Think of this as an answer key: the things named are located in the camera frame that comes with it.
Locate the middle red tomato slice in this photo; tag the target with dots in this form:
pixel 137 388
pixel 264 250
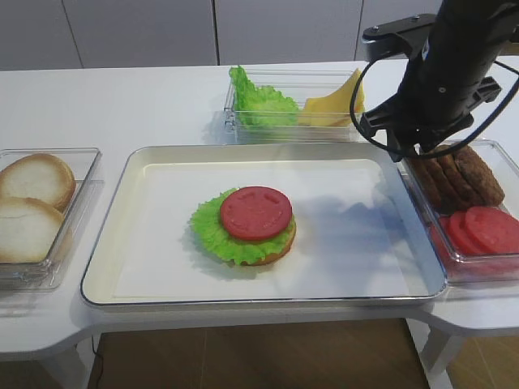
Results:
pixel 460 238

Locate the bottom burger bun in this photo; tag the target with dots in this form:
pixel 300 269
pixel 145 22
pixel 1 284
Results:
pixel 269 251

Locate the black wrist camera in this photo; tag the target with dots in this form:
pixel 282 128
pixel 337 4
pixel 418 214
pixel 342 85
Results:
pixel 404 36

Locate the red tomato slice on burger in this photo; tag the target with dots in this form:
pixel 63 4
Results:
pixel 255 213

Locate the green lettuce in bin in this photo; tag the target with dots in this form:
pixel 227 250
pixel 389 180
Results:
pixel 261 105

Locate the front red tomato slice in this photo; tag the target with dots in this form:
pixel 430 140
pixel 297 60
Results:
pixel 494 230

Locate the rear white bun half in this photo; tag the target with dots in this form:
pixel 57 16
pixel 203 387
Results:
pixel 39 176

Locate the rear red tomato slice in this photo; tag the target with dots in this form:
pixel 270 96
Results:
pixel 440 239

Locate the clear bin with buns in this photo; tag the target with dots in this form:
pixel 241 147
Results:
pixel 48 273

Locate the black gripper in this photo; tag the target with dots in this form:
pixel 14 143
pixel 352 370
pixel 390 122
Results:
pixel 438 91

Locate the yellow cheese slices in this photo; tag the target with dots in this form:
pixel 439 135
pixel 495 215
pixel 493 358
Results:
pixel 332 110

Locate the white rectangular serving tray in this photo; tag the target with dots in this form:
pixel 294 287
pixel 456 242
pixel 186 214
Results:
pixel 358 235

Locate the brown meat patty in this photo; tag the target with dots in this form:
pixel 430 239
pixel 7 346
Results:
pixel 427 183
pixel 450 199
pixel 458 182
pixel 478 175

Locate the green lettuce leaf on bun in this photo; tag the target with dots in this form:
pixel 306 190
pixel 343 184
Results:
pixel 205 222

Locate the clear bin patties and tomatoes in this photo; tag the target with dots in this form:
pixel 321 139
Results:
pixel 475 268

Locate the white bun half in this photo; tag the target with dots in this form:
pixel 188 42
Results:
pixel 28 229
pixel 39 176

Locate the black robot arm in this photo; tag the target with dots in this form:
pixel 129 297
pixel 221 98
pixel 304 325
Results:
pixel 465 25

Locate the front white bun half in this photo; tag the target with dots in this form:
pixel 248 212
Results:
pixel 28 229

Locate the clear bin lettuce and cheese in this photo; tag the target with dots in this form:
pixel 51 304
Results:
pixel 299 84

